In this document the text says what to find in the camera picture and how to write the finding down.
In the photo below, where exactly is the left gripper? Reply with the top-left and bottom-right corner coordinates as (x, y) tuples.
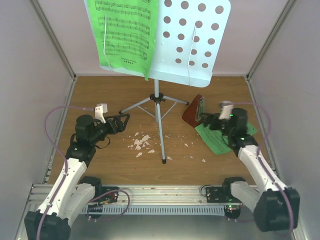
(89, 113), (130, 144)

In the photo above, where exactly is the wooden metronome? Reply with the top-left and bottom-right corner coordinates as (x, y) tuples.
(182, 94), (204, 128)

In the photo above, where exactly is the green sheet music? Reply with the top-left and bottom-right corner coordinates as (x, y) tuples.
(195, 123), (259, 157)
(84, 0), (159, 80)

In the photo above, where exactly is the light blue music stand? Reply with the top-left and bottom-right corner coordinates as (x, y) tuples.
(83, 0), (232, 165)

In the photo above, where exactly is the clear metronome cover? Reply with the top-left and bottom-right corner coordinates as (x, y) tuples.
(195, 96), (206, 122)

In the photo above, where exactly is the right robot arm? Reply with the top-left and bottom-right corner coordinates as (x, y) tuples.
(201, 105), (300, 232)

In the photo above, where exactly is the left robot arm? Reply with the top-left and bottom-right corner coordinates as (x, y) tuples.
(24, 114), (130, 240)

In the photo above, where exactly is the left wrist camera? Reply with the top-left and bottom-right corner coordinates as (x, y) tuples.
(94, 103), (108, 124)

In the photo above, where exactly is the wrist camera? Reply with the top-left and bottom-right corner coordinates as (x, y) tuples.
(94, 103), (108, 124)
(218, 100), (234, 120)

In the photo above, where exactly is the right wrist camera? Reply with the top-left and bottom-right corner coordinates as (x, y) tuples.
(218, 100), (234, 120)

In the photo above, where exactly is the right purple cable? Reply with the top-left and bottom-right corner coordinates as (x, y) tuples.
(232, 101), (297, 231)

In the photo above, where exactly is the grey slotted cable duct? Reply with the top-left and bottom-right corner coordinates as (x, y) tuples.
(88, 205), (225, 216)

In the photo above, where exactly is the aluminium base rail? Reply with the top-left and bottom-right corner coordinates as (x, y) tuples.
(27, 183), (298, 206)

